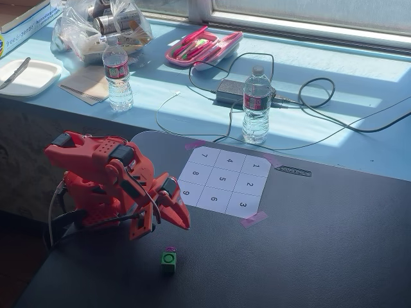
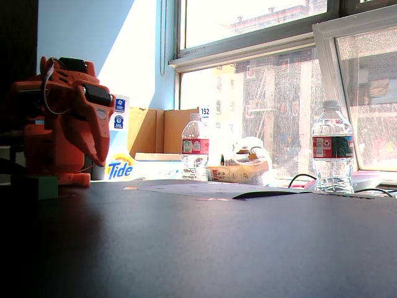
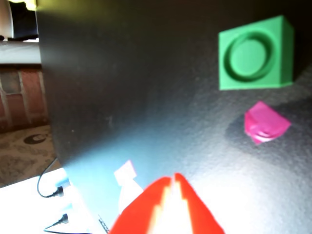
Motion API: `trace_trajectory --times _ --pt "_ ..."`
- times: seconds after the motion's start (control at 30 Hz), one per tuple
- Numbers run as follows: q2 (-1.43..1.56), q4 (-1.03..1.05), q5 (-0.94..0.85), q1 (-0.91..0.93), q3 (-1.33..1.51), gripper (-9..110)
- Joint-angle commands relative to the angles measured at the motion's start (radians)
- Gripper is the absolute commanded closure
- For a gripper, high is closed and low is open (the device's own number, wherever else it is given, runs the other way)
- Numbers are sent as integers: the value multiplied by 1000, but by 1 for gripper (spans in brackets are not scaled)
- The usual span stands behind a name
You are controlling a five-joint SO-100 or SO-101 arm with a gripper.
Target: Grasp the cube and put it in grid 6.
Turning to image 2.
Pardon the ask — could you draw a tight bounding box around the large clear water bottle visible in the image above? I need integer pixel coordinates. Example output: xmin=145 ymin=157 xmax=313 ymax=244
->
xmin=310 ymin=99 xmax=355 ymax=195

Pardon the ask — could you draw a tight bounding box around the black cable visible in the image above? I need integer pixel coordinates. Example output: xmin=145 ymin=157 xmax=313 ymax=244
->
xmin=353 ymin=187 xmax=395 ymax=199
xmin=287 ymin=173 xmax=318 ymax=189

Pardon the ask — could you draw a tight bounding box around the flat white box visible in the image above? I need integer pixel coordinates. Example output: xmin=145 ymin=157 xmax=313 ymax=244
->
xmin=133 ymin=151 xmax=184 ymax=181

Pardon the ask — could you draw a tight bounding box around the pink white plastic container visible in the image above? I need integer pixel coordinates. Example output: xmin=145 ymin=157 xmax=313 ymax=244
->
xmin=350 ymin=169 xmax=383 ymax=192

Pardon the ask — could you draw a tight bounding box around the green cube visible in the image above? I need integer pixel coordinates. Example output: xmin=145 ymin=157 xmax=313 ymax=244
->
xmin=36 ymin=174 xmax=60 ymax=200

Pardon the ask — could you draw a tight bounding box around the white plastic bag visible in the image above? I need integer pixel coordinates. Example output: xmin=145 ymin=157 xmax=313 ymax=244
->
xmin=231 ymin=135 xmax=274 ymax=187

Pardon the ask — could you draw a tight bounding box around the white framed window screen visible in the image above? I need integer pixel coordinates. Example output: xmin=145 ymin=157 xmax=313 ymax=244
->
xmin=311 ymin=4 xmax=397 ymax=175

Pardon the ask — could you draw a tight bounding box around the brown cardboard box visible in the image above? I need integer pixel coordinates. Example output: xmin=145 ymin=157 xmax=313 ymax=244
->
xmin=127 ymin=106 xmax=200 ymax=155

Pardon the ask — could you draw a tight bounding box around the white blind cord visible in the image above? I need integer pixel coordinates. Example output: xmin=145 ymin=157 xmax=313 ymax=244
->
xmin=159 ymin=0 xmax=169 ymax=76

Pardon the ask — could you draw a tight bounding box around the white grid paper sheet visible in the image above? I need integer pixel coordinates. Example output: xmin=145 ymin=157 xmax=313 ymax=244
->
xmin=137 ymin=181 xmax=313 ymax=201

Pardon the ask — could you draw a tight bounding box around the Tide detergent box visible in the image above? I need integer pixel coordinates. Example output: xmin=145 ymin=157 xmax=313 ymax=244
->
xmin=104 ymin=94 xmax=136 ymax=182

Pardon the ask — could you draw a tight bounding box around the orange gripper black servo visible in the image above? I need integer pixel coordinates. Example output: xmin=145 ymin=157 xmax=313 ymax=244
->
xmin=73 ymin=79 xmax=117 ymax=168

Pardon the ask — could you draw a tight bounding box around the red printed food package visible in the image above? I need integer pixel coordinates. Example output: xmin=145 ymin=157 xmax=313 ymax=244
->
xmin=205 ymin=161 xmax=270 ymax=187

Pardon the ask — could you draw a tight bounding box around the small clear water bottle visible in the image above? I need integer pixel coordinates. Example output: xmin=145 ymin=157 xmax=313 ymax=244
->
xmin=181 ymin=112 xmax=210 ymax=183

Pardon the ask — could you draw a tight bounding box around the grey window frame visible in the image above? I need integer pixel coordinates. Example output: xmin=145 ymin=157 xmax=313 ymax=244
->
xmin=168 ymin=0 xmax=397 ymax=75

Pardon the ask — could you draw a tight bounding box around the white robot wire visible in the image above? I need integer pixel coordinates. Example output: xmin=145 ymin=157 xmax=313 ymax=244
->
xmin=41 ymin=58 xmax=73 ymax=116

